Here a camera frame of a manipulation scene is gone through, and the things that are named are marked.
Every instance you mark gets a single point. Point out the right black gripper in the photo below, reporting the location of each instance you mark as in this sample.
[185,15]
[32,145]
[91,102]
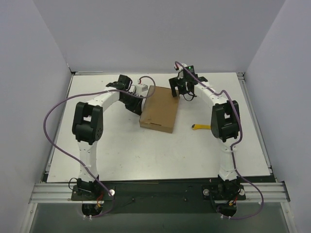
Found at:
[181,82]

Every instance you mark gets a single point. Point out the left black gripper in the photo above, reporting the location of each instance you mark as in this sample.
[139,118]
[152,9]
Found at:
[134,105]

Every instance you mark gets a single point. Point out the brown cardboard express box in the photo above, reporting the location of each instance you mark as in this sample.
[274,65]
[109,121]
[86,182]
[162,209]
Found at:
[160,110]

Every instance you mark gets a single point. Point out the yellow utility knife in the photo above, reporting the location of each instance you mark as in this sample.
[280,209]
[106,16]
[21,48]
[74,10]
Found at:
[200,126]

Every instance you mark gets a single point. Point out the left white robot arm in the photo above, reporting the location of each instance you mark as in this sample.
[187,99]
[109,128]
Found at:
[88,125]

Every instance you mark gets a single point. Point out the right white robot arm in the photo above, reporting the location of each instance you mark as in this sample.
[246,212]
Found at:
[225,123]

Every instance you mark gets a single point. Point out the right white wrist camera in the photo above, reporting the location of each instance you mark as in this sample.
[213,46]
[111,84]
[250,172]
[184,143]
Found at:
[179,69]

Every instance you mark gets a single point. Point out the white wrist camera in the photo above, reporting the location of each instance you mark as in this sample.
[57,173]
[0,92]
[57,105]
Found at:
[139,89]
[179,69]

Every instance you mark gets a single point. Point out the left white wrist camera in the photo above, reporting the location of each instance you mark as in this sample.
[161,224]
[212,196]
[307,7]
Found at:
[139,89]

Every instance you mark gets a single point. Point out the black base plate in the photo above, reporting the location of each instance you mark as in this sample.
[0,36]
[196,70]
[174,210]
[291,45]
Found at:
[161,198]

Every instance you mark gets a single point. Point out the aluminium front rail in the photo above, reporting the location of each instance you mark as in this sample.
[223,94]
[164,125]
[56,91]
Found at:
[60,192]

